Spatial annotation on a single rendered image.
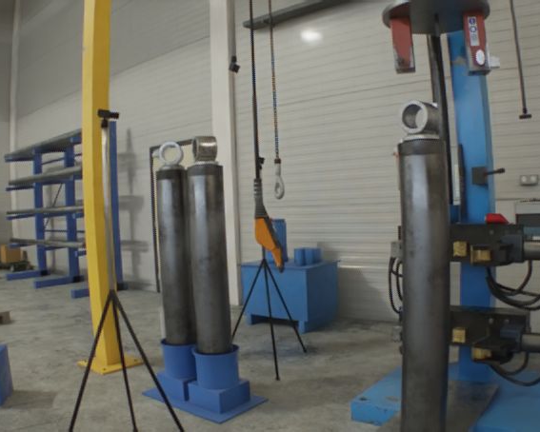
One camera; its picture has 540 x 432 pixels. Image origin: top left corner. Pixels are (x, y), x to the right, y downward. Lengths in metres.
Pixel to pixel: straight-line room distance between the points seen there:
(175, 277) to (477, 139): 1.98
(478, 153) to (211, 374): 2.00
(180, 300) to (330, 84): 3.05
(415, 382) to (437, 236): 0.64
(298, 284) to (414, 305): 2.58
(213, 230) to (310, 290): 1.96
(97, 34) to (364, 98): 2.65
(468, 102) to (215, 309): 1.89
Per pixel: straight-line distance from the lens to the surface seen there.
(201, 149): 2.83
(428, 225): 2.04
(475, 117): 2.90
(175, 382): 3.20
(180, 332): 3.13
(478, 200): 2.87
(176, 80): 6.97
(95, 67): 3.97
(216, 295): 2.84
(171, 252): 3.04
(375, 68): 5.03
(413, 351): 2.16
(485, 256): 2.35
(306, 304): 4.56
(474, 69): 2.55
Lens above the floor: 1.24
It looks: 1 degrees down
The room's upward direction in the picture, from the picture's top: 3 degrees counter-clockwise
